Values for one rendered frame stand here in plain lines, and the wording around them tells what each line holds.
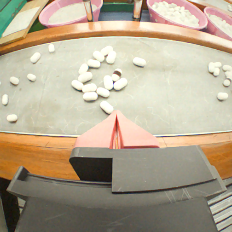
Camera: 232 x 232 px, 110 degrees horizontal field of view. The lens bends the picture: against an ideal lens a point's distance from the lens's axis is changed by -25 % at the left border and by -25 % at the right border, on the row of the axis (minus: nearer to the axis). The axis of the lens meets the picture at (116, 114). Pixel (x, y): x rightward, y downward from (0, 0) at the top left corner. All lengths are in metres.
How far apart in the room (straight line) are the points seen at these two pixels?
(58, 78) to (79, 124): 0.15
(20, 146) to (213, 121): 0.48
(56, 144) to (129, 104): 0.18
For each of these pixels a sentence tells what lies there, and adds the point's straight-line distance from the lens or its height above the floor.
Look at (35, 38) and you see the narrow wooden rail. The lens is 0.47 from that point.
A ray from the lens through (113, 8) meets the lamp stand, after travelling 0.67.
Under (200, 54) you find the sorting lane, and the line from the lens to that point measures 0.45.
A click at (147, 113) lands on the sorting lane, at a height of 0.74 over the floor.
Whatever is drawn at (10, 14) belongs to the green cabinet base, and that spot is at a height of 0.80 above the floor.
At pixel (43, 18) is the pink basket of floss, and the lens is 0.61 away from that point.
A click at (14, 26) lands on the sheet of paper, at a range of 0.63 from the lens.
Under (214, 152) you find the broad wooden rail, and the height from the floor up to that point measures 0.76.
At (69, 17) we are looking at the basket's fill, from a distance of 0.55.
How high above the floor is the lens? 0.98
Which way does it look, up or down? 77 degrees down
